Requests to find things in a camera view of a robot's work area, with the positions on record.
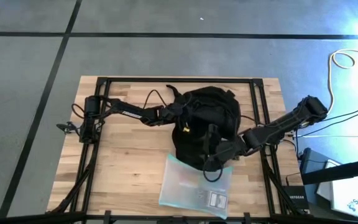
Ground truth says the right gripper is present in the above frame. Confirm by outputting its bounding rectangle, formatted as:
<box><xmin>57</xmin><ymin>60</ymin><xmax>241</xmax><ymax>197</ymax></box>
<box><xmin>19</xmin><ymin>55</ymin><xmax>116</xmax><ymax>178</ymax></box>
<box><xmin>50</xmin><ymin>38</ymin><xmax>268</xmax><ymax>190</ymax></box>
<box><xmin>202</xmin><ymin>123</ymin><xmax>248</xmax><ymax>172</ymax></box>

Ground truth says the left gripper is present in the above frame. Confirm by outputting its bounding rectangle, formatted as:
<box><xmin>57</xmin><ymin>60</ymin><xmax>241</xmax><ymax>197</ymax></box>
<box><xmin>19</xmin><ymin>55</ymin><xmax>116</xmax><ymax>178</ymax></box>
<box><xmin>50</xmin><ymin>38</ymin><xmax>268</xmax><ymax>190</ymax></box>
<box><xmin>157</xmin><ymin>102</ymin><xmax>190</xmax><ymax>133</ymax></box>

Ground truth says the black backpack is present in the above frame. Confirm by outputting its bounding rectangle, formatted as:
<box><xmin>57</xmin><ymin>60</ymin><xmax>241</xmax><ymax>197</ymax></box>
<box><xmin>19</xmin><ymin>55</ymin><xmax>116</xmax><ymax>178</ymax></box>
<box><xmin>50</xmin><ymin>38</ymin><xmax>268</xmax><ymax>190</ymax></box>
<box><xmin>165</xmin><ymin>83</ymin><xmax>242</xmax><ymax>172</ymax></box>

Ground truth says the white printed box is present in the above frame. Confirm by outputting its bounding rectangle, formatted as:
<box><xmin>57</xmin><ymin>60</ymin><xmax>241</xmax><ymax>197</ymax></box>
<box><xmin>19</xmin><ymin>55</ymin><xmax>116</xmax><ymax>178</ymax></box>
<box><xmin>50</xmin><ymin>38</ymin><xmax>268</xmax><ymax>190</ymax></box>
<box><xmin>197</xmin><ymin>188</ymin><xmax>229</xmax><ymax>212</ymax></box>

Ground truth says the grey blue box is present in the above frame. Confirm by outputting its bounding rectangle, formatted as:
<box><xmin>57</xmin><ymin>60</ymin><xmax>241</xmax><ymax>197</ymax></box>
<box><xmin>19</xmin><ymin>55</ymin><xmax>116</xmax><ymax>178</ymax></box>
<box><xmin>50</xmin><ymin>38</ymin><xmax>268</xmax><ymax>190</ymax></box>
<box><xmin>299</xmin><ymin>147</ymin><xmax>338</xmax><ymax>187</ymax></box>

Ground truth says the black metal bar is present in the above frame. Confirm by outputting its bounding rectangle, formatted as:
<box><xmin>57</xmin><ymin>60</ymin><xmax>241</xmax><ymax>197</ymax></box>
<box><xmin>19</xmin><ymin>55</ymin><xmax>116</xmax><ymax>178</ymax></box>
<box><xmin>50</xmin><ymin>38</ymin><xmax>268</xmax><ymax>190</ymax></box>
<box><xmin>301</xmin><ymin>157</ymin><xmax>358</xmax><ymax>186</ymax></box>

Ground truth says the white box with blue logo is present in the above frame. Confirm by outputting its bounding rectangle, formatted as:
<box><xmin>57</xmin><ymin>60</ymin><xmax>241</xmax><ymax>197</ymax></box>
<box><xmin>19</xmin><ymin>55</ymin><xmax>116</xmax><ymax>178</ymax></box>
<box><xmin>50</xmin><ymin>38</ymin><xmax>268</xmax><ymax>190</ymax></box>
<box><xmin>317</xmin><ymin>159</ymin><xmax>358</xmax><ymax>222</ymax></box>

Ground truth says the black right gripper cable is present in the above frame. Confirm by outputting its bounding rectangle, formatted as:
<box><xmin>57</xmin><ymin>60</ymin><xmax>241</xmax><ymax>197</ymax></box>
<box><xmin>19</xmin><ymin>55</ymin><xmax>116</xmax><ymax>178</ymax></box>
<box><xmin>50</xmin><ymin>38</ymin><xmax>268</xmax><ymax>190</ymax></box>
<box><xmin>202</xmin><ymin>155</ymin><xmax>226</xmax><ymax>183</ymax></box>

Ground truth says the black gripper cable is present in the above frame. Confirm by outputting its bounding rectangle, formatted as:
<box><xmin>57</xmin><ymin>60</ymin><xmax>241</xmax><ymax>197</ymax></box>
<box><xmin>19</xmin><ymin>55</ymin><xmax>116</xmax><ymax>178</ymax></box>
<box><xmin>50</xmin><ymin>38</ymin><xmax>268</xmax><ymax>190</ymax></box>
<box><xmin>143</xmin><ymin>89</ymin><xmax>168</xmax><ymax>110</ymax></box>
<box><xmin>202</xmin><ymin>155</ymin><xmax>226</xmax><ymax>183</ymax></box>

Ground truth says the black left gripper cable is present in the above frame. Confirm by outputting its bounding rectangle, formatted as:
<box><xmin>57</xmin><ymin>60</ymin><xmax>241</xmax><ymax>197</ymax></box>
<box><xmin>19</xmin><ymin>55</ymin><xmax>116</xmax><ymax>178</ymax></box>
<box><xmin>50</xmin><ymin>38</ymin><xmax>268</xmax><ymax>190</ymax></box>
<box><xmin>143</xmin><ymin>89</ymin><xmax>168</xmax><ymax>110</ymax></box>

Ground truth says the black metal table frame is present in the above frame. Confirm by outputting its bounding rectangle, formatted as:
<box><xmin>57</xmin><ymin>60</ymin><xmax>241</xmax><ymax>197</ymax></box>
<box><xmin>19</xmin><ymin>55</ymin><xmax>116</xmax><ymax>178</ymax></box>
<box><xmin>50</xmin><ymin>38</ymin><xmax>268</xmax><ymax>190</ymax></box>
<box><xmin>0</xmin><ymin>76</ymin><xmax>358</xmax><ymax>224</ymax></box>

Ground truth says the black Netgear network switch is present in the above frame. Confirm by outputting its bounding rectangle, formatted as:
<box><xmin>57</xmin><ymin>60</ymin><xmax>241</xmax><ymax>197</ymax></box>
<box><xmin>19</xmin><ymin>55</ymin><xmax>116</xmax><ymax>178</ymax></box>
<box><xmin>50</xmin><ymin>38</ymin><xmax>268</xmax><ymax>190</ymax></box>
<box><xmin>283</xmin><ymin>185</ymin><xmax>310</xmax><ymax>211</ymax></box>

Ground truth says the thin white floor cable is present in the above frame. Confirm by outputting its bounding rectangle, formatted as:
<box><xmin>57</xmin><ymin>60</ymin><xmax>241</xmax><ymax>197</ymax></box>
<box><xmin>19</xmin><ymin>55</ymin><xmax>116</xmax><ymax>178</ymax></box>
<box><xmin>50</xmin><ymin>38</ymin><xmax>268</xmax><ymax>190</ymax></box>
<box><xmin>293</xmin><ymin>133</ymin><xmax>358</xmax><ymax>139</ymax></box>

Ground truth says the thick white floor cable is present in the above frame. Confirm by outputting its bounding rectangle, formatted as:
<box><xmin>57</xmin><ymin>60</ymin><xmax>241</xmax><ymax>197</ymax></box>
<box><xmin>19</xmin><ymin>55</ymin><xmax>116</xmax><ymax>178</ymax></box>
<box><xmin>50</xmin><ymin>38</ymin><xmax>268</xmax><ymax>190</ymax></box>
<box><xmin>327</xmin><ymin>49</ymin><xmax>358</xmax><ymax>123</ymax></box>

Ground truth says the black floor cable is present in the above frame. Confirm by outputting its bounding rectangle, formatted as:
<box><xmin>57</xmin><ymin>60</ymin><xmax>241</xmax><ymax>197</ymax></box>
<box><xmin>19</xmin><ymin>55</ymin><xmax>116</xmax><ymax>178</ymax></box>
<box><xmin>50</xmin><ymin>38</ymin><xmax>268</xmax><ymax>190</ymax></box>
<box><xmin>295</xmin><ymin>108</ymin><xmax>358</xmax><ymax>138</ymax></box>
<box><xmin>321</xmin><ymin>105</ymin><xmax>358</xmax><ymax>123</ymax></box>

